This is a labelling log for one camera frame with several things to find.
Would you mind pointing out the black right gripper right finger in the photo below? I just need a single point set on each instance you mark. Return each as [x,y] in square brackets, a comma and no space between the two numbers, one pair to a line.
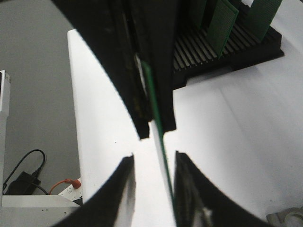
[199,203]

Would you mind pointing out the black slotted board rack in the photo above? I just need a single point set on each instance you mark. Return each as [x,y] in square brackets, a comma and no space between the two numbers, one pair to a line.
[193,54]

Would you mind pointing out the green perforated board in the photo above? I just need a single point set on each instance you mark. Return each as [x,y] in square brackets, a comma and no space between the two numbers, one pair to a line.
[158,137]
[223,20]
[260,16]

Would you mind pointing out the green perforated board front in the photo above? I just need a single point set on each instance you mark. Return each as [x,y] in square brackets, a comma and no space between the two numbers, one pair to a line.
[158,137]

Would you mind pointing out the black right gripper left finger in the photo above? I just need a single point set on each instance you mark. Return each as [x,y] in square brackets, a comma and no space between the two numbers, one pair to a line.
[112,205]

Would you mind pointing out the grey metal clamp block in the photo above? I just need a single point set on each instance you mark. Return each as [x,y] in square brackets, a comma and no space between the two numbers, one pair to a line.
[291,217]

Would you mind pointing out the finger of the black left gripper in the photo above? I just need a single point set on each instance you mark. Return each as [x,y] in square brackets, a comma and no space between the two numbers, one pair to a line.
[155,27]
[103,26]

